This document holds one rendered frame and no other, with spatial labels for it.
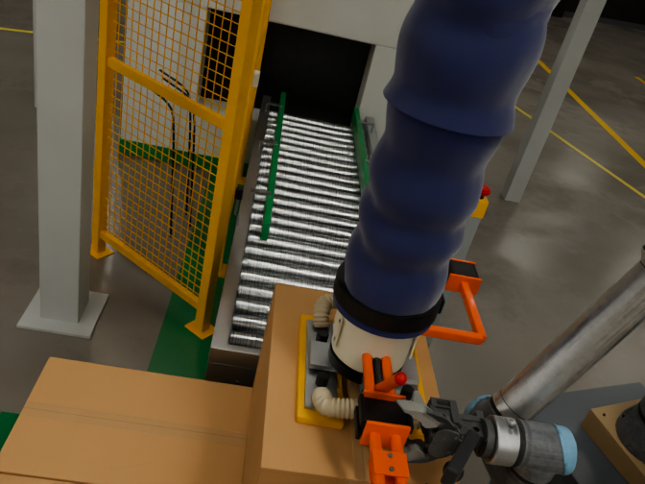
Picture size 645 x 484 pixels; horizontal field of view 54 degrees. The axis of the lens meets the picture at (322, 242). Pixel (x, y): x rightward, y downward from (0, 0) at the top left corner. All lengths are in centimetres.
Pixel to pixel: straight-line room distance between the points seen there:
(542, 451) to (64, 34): 189
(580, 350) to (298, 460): 59
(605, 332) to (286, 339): 70
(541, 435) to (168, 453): 95
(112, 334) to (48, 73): 113
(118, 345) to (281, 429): 162
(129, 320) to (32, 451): 129
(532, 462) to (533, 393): 16
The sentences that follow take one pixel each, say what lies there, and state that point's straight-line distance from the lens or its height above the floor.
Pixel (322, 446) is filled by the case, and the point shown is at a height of 95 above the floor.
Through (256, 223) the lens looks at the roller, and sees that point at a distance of 273.
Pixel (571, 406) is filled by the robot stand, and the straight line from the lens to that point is 203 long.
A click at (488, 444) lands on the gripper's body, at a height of 109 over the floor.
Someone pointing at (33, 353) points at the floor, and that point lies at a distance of 284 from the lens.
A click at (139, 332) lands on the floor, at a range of 293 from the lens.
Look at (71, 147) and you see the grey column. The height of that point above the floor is 84.
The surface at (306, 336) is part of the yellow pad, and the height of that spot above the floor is 97.
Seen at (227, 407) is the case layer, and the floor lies 54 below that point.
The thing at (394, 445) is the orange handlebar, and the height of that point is 108.
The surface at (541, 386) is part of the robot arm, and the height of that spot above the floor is 113.
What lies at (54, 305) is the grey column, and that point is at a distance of 293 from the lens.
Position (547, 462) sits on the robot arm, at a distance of 131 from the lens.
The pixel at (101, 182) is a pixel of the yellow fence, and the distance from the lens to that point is 317.
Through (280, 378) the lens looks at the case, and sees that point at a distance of 144.
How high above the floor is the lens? 194
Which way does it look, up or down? 31 degrees down
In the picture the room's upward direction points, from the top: 15 degrees clockwise
